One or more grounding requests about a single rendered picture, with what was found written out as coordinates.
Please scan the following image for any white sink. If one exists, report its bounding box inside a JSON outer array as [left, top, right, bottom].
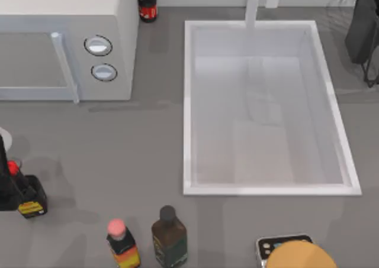
[[182, 20, 363, 197]]

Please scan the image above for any small white microwave knob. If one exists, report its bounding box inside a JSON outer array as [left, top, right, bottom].
[[90, 63, 118, 82]]

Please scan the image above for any brown bottle with dark cap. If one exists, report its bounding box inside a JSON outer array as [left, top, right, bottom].
[[150, 205, 188, 268]]

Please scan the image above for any pale microwave oven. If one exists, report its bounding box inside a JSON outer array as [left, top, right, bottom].
[[0, 0, 140, 104]]

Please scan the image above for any large white microwave knob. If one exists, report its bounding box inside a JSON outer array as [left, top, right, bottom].
[[83, 34, 114, 57]]

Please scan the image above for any dark bottle with red label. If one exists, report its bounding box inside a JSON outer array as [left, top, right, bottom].
[[137, 0, 159, 24]]

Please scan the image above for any tall white tap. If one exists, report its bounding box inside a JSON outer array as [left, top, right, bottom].
[[245, 0, 277, 29]]

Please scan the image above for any pink-capped bottle with orange label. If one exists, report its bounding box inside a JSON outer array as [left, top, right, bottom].
[[106, 218, 142, 268]]

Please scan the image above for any silver-framed black device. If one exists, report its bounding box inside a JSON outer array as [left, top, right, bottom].
[[255, 234, 315, 268]]

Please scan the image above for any round tan bread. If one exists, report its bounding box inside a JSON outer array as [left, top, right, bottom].
[[266, 240, 339, 268]]

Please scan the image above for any black bottle with red cap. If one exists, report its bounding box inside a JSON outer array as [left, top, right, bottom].
[[7, 160, 49, 219]]

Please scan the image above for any white round disc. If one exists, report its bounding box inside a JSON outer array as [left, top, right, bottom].
[[0, 127, 14, 154]]

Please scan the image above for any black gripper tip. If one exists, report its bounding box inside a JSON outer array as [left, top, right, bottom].
[[0, 134, 19, 212]]

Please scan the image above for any black folding stand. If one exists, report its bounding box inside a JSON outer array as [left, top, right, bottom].
[[344, 0, 379, 88]]

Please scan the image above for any pale microwave door handle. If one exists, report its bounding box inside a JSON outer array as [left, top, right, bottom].
[[50, 31, 81, 104]]

